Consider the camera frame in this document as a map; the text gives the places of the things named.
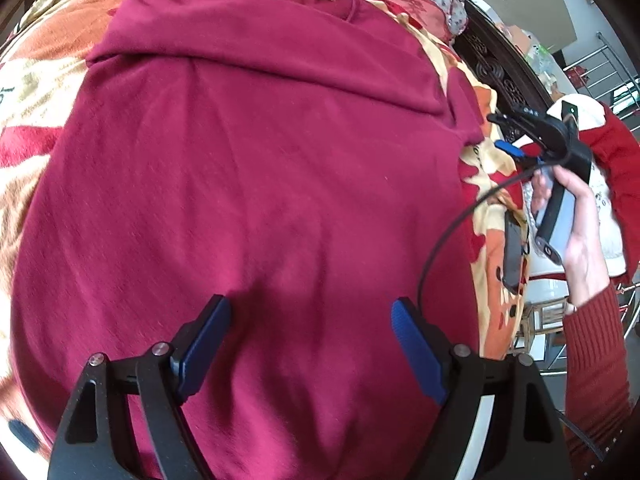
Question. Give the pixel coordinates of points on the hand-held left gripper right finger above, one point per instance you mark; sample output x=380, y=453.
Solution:
x=415, y=350

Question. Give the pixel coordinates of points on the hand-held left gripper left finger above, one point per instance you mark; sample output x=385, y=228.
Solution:
x=201, y=355

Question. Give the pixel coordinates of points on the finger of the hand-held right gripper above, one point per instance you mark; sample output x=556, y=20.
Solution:
x=530, y=122
x=510, y=149

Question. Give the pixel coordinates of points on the maroon shirt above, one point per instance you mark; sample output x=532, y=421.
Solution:
x=250, y=160

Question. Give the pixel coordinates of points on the person's right forearm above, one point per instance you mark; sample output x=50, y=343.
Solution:
x=595, y=360

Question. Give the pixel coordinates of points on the person's right hand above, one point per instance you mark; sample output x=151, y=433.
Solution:
x=590, y=250

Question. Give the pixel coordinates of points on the clear plastic bottle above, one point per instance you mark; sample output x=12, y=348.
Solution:
x=542, y=62

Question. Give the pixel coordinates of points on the black phone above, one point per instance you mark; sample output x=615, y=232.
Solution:
x=513, y=255

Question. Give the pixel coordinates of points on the dark carved wooden headboard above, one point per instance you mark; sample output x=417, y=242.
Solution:
x=490, y=60

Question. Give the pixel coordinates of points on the white and red cloth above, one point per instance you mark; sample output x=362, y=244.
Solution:
x=620, y=160

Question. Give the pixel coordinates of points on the metal railing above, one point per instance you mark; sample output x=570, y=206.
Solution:
x=607, y=52

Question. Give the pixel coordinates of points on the small wooden stand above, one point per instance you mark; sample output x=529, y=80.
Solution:
x=545, y=317

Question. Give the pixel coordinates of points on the red lace pillow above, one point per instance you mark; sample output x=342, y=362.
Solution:
x=410, y=5

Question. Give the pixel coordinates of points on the printed orange and red blanket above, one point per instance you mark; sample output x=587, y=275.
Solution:
x=40, y=60

